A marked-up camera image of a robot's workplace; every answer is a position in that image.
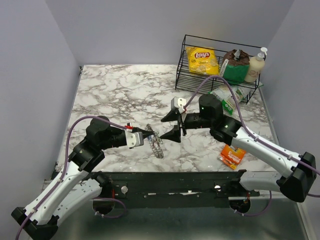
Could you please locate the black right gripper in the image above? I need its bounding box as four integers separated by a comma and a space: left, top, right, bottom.
159, 110, 213, 144

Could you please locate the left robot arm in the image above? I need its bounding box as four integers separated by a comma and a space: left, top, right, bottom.
11, 116, 154, 240

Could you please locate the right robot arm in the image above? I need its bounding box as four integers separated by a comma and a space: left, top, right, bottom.
161, 94, 317, 203

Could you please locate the green white snack bag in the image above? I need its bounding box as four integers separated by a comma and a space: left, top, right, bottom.
209, 84, 251, 115

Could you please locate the orange razor blade box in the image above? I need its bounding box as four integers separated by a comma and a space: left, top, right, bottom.
217, 144, 247, 170

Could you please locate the yellow Lays chips bag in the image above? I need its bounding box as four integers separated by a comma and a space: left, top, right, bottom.
185, 46, 220, 75

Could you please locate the green brown coffee bag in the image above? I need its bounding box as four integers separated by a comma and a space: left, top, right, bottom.
219, 49, 250, 84

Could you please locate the cream lotion pump bottle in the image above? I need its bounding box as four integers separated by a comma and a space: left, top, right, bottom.
244, 47, 268, 83

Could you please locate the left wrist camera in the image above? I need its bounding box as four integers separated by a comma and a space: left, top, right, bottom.
125, 131, 144, 149

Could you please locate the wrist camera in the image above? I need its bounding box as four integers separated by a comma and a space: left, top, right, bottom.
125, 131, 144, 149
170, 97, 187, 114

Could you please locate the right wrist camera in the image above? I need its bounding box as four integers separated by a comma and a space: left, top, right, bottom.
170, 97, 187, 114

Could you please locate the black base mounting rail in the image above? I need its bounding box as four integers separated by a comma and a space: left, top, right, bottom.
51, 169, 262, 210

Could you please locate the black wire rack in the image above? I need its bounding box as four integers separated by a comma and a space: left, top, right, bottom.
174, 34, 262, 105

